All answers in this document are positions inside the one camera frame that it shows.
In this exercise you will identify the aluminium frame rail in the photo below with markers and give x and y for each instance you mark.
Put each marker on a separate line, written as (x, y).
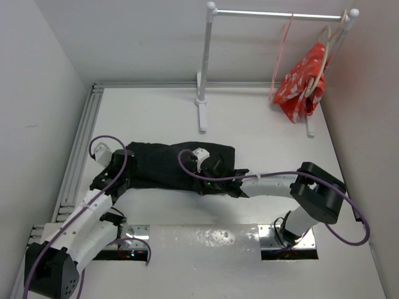
(203, 246)

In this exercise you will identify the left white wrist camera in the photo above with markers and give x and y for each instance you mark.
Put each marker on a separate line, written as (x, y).
(102, 154)

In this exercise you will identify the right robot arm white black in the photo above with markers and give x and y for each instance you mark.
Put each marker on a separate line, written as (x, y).
(317, 202)

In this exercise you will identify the white clothes rack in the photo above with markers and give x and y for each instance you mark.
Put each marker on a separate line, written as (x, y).
(334, 41)

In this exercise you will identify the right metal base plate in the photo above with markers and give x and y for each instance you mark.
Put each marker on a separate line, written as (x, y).
(269, 240)

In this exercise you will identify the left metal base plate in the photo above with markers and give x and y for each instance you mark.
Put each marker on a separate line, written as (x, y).
(135, 235)

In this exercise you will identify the metal base plate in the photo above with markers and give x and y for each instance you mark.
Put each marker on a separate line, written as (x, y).
(135, 235)
(269, 240)

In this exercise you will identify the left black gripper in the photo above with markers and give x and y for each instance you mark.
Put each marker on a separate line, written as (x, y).
(129, 171)

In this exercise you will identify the black trousers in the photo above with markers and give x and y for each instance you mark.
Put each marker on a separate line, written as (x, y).
(158, 167)

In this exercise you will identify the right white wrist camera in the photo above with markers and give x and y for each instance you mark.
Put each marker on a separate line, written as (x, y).
(201, 155)

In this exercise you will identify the pink wire hanger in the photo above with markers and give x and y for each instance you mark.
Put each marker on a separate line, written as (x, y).
(279, 55)

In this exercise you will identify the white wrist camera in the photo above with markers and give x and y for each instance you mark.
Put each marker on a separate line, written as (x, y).
(201, 155)
(102, 154)

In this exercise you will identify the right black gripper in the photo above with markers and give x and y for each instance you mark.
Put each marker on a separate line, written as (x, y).
(202, 188)

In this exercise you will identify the red patterned cloth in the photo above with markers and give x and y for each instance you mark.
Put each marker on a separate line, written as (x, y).
(302, 88)

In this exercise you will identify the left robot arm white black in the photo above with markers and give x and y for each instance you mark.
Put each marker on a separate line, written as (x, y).
(54, 267)

